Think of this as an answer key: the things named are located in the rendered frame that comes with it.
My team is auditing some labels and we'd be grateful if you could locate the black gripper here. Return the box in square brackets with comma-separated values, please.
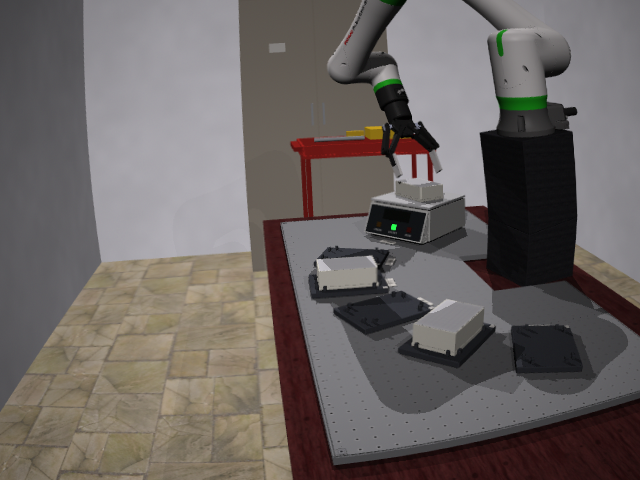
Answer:
[381, 101, 442, 178]

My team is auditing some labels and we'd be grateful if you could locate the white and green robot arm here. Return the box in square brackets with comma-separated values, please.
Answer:
[327, 0, 577, 137]

